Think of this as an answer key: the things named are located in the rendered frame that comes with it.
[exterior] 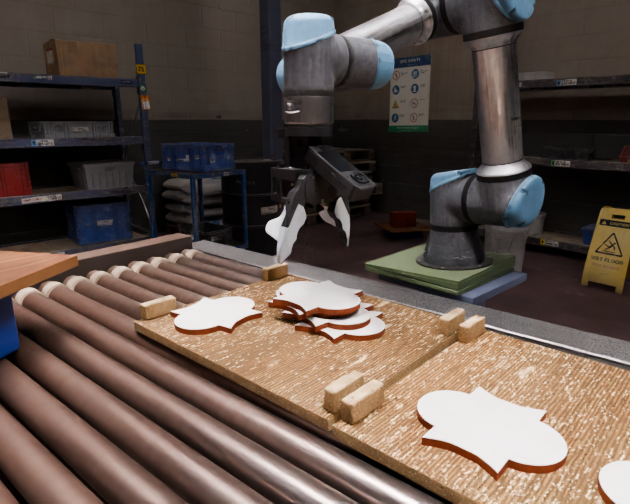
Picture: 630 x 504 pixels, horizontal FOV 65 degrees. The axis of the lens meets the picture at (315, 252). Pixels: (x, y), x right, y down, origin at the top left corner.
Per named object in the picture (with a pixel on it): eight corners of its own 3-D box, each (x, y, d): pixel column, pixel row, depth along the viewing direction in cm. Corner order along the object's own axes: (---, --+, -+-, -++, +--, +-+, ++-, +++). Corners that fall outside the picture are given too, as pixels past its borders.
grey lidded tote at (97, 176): (119, 182, 496) (117, 158, 490) (138, 185, 473) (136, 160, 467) (68, 187, 459) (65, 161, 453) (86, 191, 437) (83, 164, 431)
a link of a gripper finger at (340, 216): (335, 229, 88) (314, 191, 83) (361, 235, 84) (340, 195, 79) (325, 242, 87) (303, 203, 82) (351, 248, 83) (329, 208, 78)
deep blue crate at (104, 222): (119, 231, 508) (116, 195, 499) (134, 238, 478) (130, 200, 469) (67, 239, 478) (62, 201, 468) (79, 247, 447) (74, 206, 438)
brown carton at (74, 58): (104, 83, 468) (100, 47, 459) (120, 81, 441) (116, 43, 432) (46, 81, 434) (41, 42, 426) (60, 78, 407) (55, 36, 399)
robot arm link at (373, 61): (350, 48, 87) (301, 42, 80) (399, 36, 78) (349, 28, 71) (351, 95, 88) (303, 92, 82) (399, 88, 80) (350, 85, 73)
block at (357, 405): (372, 398, 58) (373, 376, 57) (385, 404, 56) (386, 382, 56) (338, 420, 53) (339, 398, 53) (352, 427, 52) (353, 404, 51)
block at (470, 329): (474, 329, 77) (475, 312, 76) (485, 332, 75) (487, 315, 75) (456, 341, 72) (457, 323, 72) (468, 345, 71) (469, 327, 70)
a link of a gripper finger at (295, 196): (292, 235, 75) (316, 186, 77) (300, 237, 74) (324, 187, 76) (273, 221, 72) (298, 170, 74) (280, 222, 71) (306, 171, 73)
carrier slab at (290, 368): (286, 279, 105) (286, 272, 105) (468, 332, 79) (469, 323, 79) (134, 330, 80) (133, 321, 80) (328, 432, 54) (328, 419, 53)
